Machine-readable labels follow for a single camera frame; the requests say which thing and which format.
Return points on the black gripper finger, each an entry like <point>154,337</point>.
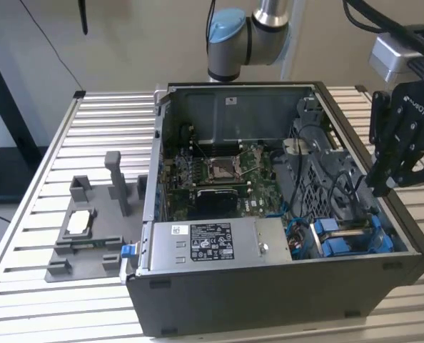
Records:
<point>380,121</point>
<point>406,177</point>

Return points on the hard disk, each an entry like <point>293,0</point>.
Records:
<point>326,227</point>

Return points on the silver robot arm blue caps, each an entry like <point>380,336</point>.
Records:
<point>233,46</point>

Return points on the grey metal disk bay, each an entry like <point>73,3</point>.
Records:
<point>315,186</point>

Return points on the blue disk carrier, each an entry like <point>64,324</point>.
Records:
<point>335,247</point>

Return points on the black RAM slot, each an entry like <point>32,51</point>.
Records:
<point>219,148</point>

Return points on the green motherboard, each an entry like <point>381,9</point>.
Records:
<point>262,186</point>

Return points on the CPU socket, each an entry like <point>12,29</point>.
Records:
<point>221,169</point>

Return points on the thin metal locking lever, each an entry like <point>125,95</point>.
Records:
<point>201,150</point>

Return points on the black graphics card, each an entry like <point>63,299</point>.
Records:
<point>217,202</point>

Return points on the black open PC case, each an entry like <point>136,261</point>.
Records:
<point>251,300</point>

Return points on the silver power supply unit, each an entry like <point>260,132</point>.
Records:
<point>162,250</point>

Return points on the grey parts rack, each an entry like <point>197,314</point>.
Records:
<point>101,214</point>

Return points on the black table corner cap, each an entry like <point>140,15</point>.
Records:
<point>80,94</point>

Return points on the black hanging antenna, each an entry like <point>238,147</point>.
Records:
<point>83,18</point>

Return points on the silver CPU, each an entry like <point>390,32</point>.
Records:
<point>79,223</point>

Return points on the black stand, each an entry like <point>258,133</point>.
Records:
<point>5,171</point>

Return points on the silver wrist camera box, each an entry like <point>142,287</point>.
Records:
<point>390,57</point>

